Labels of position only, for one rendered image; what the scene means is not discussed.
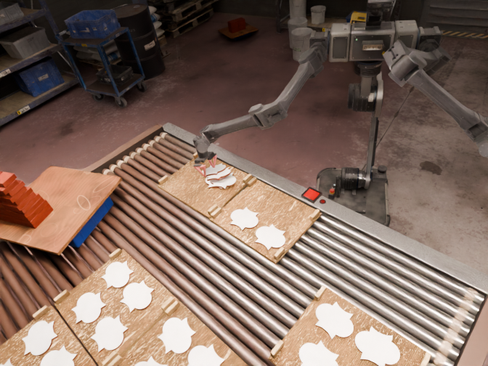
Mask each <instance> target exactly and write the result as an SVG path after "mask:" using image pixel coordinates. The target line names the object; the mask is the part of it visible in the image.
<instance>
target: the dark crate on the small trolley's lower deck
mask: <svg viewBox="0 0 488 366"><path fill-rule="evenodd" d="M108 67H109V70H110V73H111V75H112V77H113V80H114V82H115V85H116V86H123V85H124V84H125V83H126V82H127V81H129V80H131V79H132V78H133V77H135V76H134V73H133V70H132V68H131V67H129V66H123V65H113V64H109V65H108ZM106 72H107V71H106V70H105V68H103V69H101V70H100V71H98V72H97V73H95V74H96V76H97V78H98V81H99V82H100V83H101V84H109V85H112V84H111V82H110V79H109V76H108V74H105V75H103V74H104V73H106Z"/></svg>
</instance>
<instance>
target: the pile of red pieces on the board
mask: <svg viewBox="0 0 488 366"><path fill-rule="evenodd" d="M16 178H17V177H16V176H15V174H12V173H7V172H3V171H0V220H2V221H8V222H11V223H14V224H20V225H23V226H26V227H31V228H34V229H36V228H37V226H38V225H39V224H40V223H41V222H42V221H43V220H45V218H46V217H47V216H48V215H50V213H51V212H52V211H53V210H54V209H53V208H52V207H51V206H50V205H49V204H48V202H47V201H46V200H45V199H43V198H42V197H41V196H40V195H39V194H38V193H35V192H34V191H33V190H32V189H31V187H25V186H24V185H25V183H24V182H23V181H20V180H16Z"/></svg>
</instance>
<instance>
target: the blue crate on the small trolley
mask: <svg viewBox="0 0 488 366"><path fill-rule="evenodd" d="M115 14H116V13H115V11H114V9H96V10H83V11H81V12H79V13H77V14H75V15H74V16H72V17H69V18H68V19H66V20H64V21H65V23H66V25H67V27H68V29H69V31H70V35H71V37H72V38H106V37H108V36H109V35H110V34H112V33H114V32H115V31H117V30H118V29H119V28H120V27H121V25H120V23H119V22H118V19H117V16H116V15H115ZM77 19H79V21H76V20H77Z"/></svg>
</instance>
